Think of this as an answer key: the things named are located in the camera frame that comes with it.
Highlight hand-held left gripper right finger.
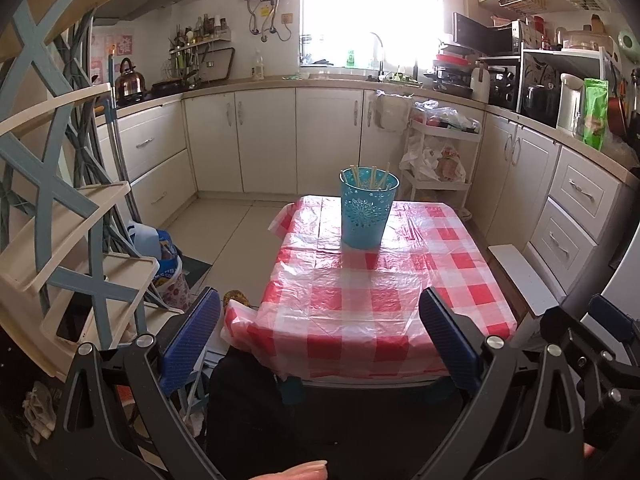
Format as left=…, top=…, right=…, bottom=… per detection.
left=419, top=287, right=586, bottom=480

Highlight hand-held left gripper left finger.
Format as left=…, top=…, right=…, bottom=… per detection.
left=50, top=287, right=222, bottom=480

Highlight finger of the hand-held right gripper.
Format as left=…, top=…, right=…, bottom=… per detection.
left=588, top=293, right=640, bottom=404
left=542, top=305, right=620, bottom=377

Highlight teal perforated plastic basket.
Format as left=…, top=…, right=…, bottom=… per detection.
left=340, top=167, right=399, bottom=250

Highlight bunch of wooden chopsticks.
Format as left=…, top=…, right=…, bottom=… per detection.
left=348, top=162, right=392, bottom=192

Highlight person's left hand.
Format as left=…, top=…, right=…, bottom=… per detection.
left=270, top=461, right=329, bottom=480

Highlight light grey door panel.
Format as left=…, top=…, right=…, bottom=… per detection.
left=597, top=237, right=640, bottom=313

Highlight floral bag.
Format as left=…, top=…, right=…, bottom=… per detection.
left=152, top=259, right=193, bottom=313

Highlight yellow patterned slipper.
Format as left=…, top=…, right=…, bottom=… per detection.
left=222, top=289, right=257, bottom=312

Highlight dark floor mat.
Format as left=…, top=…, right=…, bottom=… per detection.
left=176, top=255, right=214, bottom=288

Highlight red checkered plastic tablecloth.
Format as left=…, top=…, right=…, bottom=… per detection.
left=222, top=195, right=518, bottom=382

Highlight blue plastic bag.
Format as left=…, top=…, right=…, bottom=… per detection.
left=150, top=229, right=182, bottom=281

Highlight grey rag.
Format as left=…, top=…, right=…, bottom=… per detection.
left=22, top=380, right=59, bottom=445

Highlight beige and blue shelf rack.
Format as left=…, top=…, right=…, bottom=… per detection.
left=0, top=0, right=162, bottom=380

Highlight red yellow snack bag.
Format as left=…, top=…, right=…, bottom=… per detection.
left=437, top=145, right=467, bottom=182

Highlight white rolling cart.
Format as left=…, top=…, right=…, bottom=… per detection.
left=401, top=101, right=485, bottom=222

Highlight white plastic bag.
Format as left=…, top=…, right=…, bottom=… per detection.
left=399, top=135, right=442, bottom=182

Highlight green food packet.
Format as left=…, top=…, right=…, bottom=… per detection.
left=583, top=78, right=611, bottom=152

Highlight red frying pan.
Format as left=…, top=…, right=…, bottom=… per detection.
left=607, top=94, right=629, bottom=137

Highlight white electric thermos pot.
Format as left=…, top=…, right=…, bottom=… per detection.
left=556, top=73, right=587, bottom=134

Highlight crumpled clear plastic bag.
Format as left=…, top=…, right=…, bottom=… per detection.
left=412, top=100, right=482, bottom=134

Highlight black countertop cooker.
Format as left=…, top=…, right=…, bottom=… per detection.
left=521, top=83, right=557, bottom=125

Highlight white hanging waste bin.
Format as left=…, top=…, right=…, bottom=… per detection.
left=375, top=89, right=412, bottom=132

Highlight white kitchen base cabinets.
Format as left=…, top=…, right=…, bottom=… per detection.
left=95, top=85, right=640, bottom=311

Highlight white cutting board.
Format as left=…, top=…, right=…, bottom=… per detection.
left=471, top=61, right=492, bottom=105

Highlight black wok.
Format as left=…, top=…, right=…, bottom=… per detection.
left=150, top=77, right=190, bottom=95

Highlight stack of cookware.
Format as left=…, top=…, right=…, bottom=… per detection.
left=431, top=41, right=477, bottom=99

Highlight steel kettle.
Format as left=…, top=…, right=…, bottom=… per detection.
left=115, top=57, right=147, bottom=99

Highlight white appliance shelf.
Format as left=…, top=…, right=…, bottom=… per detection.
left=516, top=40, right=617, bottom=128

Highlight pale green round object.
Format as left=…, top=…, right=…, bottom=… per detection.
left=616, top=29, right=640, bottom=64

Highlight chrome kitchen faucet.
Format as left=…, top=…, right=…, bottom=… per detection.
left=370, top=31, right=387, bottom=80

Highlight black microwave oven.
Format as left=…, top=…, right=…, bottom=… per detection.
left=452, top=11, right=524, bottom=57

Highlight spice rack with bottles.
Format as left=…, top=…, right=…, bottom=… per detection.
left=167, top=14, right=233, bottom=55

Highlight window sill dish rack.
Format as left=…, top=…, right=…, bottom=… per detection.
left=300, top=33, right=328, bottom=67

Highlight kitchen window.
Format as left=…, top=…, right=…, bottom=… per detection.
left=300, top=0, right=445, bottom=68

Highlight pink wall stickers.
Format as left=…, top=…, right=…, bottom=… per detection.
left=90, top=32, right=135, bottom=84

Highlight water heater hoses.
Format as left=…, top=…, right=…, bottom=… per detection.
left=247, top=0, right=294, bottom=42

